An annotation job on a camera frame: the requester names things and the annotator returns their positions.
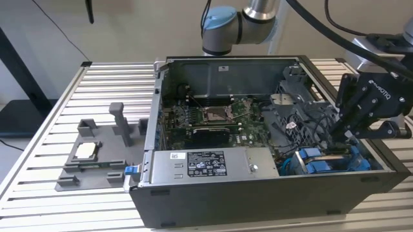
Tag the black open PC case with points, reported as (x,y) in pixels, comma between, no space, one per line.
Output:
(244,203)

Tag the silver CPU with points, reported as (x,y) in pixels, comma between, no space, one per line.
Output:
(85,151)

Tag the silver power supply unit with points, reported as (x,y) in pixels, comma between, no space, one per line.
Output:
(235,166)

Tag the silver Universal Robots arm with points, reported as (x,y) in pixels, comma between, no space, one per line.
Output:
(222,36)

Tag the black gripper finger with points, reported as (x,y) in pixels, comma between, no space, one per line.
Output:
(383,130)
(347,89)

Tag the CPU socket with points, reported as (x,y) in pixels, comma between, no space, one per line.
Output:
(213,114)

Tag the blue case latch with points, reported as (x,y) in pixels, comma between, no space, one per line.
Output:
(129,170)

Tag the blue plastic disk carrier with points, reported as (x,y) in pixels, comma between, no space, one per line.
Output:
(316,167)

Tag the hard disk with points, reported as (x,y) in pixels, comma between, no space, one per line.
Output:
(308,152)

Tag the black monitor stand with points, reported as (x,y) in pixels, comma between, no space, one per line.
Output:
(18,116)

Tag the green motherboard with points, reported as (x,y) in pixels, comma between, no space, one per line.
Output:
(251,135)

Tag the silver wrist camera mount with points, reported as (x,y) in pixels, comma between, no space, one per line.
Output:
(362,52)

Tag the green RAM stick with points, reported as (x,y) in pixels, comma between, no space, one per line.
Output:
(96,165)

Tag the black power supply label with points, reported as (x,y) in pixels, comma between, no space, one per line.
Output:
(205,164)

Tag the black heatsink block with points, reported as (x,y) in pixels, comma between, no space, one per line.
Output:
(209,135)

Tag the black RAM slots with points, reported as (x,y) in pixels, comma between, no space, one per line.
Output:
(211,99)

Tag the grey parts rack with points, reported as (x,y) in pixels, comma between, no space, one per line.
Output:
(96,174)

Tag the silver metal bracket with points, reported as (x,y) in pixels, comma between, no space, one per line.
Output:
(280,99)

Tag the grey metal disk bay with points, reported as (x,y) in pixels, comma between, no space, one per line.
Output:
(291,164)

